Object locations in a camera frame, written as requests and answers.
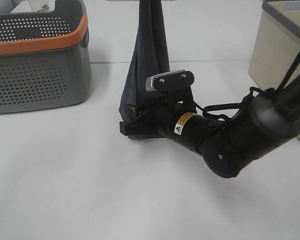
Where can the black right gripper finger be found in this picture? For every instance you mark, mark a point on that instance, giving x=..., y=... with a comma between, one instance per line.
x=133, y=111
x=128, y=129

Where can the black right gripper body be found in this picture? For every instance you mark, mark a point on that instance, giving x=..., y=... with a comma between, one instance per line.
x=166, y=118

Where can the dark grey towel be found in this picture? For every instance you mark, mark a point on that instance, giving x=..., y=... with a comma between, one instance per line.
x=150, y=57

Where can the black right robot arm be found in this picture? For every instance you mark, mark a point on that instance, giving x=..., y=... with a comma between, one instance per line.
x=227, y=136

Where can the grey perforated basket orange rim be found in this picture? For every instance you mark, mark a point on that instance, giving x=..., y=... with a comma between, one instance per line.
x=44, y=58

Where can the white bottle with green logo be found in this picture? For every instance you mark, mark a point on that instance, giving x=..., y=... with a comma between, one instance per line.
x=42, y=5

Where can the beige storage bin grey rim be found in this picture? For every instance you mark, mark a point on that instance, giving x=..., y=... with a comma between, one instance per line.
x=276, y=63

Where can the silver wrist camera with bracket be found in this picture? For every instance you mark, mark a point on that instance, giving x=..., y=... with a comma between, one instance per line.
x=169, y=81

